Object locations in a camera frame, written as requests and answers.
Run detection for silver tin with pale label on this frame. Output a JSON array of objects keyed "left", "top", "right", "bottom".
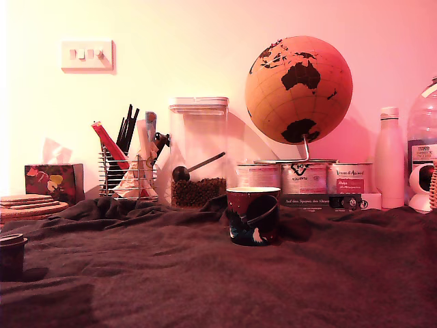
[{"left": 236, "top": 163, "right": 283, "bottom": 193}]

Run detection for dark handled kitchen tool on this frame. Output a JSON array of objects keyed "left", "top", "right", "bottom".
[{"left": 152, "top": 132, "right": 171, "bottom": 150}]

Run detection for silver tin with red label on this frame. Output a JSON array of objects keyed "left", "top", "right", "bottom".
[{"left": 326, "top": 162, "right": 374, "bottom": 196}]

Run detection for large round cork trivet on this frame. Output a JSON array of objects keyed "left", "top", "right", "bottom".
[{"left": 0, "top": 201, "right": 70, "bottom": 225}]

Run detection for cork globe on metal stand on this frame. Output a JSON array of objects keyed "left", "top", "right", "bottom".
[{"left": 244, "top": 36, "right": 354, "bottom": 165}]

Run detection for dark space print coffee cup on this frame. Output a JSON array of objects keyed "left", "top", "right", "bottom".
[{"left": 225, "top": 187, "right": 281, "bottom": 247}]

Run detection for large clear water bottle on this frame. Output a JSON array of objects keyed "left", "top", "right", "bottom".
[{"left": 406, "top": 75, "right": 437, "bottom": 206}]

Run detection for white wall light switch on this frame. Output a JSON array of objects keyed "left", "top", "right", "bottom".
[{"left": 61, "top": 40, "right": 114, "bottom": 72}]

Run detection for dark brown cloth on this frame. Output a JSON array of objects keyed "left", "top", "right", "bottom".
[{"left": 0, "top": 196, "right": 437, "bottom": 328}]

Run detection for small white round camera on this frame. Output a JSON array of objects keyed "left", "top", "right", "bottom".
[{"left": 407, "top": 163, "right": 436, "bottom": 215}]

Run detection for black coffee scoop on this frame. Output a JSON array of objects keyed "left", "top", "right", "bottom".
[{"left": 171, "top": 151, "right": 227, "bottom": 183}]

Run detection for small white box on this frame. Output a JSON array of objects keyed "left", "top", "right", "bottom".
[{"left": 359, "top": 192, "right": 382, "bottom": 211}]

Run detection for silver tin with black logo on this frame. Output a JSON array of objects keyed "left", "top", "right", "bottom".
[{"left": 280, "top": 162, "right": 330, "bottom": 197}]

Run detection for coffee beans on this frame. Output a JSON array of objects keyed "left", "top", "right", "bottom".
[{"left": 170, "top": 176, "right": 227, "bottom": 208}]

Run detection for flat black printed box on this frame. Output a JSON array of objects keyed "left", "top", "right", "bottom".
[{"left": 279, "top": 193, "right": 363, "bottom": 213}]

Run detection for white insulated bottle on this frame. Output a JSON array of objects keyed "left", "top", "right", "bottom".
[{"left": 374, "top": 107, "right": 406, "bottom": 210}]

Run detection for crumpled white paper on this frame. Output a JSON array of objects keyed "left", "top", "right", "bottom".
[{"left": 113, "top": 159, "right": 158, "bottom": 200}]

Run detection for chrome wire utensil rack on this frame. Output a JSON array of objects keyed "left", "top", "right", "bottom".
[{"left": 98, "top": 146, "right": 160, "bottom": 203}]

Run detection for floral print tissue box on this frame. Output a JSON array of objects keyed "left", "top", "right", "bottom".
[{"left": 24, "top": 163, "right": 85, "bottom": 206}]

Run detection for black stick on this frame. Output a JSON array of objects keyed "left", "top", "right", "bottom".
[
  {"left": 125, "top": 107, "right": 141, "bottom": 154},
  {"left": 120, "top": 104, "right": 134, "bottom": 152},
  {"left": 116, "top": 117, "right": 126, "bottom": 147}
]

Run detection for clear jar with white lid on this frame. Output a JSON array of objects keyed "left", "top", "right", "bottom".
[{"left": 168, "top": 96, "right": 230, "bottom": 209}]

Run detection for red paper chopstick sleeve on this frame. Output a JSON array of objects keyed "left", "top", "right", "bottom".
[{"left": 90, "top": 120, "right": 131, "bottom": 171}]

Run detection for white tissue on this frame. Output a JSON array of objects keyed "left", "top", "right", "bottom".
[{"left": 42, "top": 137, "right": 74, "bottom": 165}]

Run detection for pale paper sleeve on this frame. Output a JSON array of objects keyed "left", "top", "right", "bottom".
[{"left": 136, "top": 119, "right": 154, "bottom": 200}]

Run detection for dark coffee capsule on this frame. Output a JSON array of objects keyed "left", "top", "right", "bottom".
[{"left": 0, "top": 233, "right": 29, "bottom": 282}]

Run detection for small cork coaster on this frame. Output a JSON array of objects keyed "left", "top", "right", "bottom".
[
  {"left": 0, "top": 197, "right": 55, "bottom": 205},
  {"left": 0, "top": 193, "right": 51, "bottom": 201},
  {"left": 6, "top": 201, "right": 61, "bottom": 208}
]

